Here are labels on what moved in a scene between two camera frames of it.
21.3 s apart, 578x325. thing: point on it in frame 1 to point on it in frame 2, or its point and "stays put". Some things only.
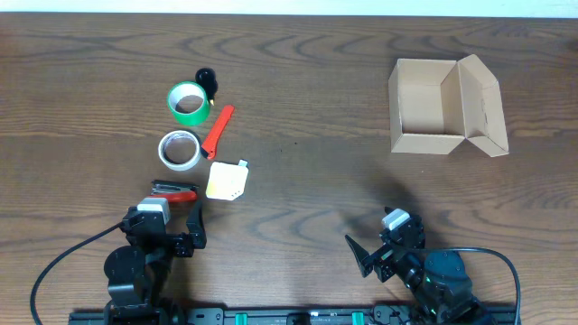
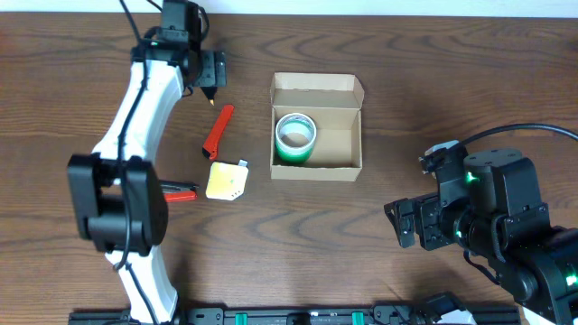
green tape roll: [189, 103] to [295, 137]
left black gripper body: [181, 243] to [213, 69]
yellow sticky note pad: [227, 181] stays put
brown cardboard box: [436, 104] to [316, 132]
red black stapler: [175, 191] stays put
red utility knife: [209, 145] stays put
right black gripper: [379, 260] to [424, 224]
